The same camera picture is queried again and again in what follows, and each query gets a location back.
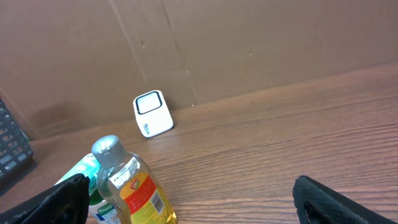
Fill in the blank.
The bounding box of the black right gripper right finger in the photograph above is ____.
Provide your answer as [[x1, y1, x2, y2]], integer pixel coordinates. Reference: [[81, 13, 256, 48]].
[[292, 175, 397, 224]]

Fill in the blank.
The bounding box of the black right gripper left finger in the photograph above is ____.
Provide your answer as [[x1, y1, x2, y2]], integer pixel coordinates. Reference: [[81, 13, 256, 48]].
[[1, 174, 90, 224]]

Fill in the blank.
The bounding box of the green white Knorr container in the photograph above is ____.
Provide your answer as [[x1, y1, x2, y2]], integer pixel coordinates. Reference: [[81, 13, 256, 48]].
[[56, 153, 121, 224]]

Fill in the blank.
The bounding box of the yellow liquid bottle grey cap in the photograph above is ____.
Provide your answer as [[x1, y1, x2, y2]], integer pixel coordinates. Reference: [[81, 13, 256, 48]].
[[91, 135, 178, 224]]

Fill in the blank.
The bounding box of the white barcode scanner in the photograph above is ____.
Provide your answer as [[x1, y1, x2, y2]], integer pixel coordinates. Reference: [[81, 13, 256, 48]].
[[132, 90, 174, 138]]

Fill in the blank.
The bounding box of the dark grey mesh basket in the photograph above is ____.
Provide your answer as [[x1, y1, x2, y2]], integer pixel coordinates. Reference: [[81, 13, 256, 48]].
[[1, 100, 35, 196]]

